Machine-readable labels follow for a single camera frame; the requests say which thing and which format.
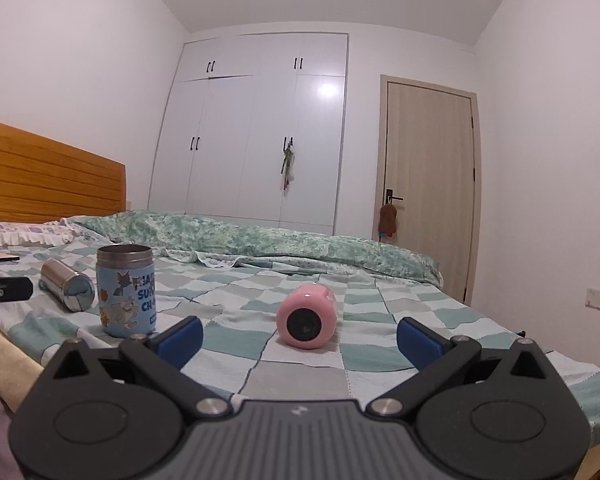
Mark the green floral quilt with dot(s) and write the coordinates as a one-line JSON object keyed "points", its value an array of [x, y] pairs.
{"points": [[260, 240]]}

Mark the purple floral ruffled pillow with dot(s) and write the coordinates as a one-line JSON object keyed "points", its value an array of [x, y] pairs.
{"points": [[25, 234]]}

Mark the yellow blanket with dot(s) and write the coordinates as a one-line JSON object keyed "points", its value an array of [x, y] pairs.
{"points": [[7, 360]]}

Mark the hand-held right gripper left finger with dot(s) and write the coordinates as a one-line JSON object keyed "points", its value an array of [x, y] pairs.
{"points": [[180, 341]]}

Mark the brown plush toy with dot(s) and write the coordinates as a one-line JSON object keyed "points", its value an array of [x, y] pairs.
{"points": [[388, 220]]}

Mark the white wardrobe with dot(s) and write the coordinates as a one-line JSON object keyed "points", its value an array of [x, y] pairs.
{"points": [[245, 135]]}

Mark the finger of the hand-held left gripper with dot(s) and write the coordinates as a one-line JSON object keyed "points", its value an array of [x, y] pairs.
{"points": [[11, 289]]}

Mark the light wooden door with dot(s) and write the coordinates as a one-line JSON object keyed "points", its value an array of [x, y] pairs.
{"points": [[430, 185]]}

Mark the blue cartoon print cup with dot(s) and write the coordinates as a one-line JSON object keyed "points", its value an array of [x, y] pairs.
{"points": [[126, 292]]}

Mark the green hanging ornament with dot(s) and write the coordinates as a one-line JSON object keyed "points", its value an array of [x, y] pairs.
{"points": [[287, 165]]}

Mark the stainless steel cup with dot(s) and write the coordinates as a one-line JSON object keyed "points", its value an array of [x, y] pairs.
{"points": [[67, 284]]}

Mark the pink cup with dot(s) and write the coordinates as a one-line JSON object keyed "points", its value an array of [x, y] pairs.
{"points": [[306, 321]]}

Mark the wooden headboard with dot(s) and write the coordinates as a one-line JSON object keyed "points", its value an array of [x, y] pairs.
{"points": [[45, 175]]}

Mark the checkered bed sheet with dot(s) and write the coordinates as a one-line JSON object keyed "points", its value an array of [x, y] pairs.
{"points": [[260, 320]]}

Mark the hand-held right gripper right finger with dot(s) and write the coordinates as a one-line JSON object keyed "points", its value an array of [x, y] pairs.
{"points": [[421, 342]]}

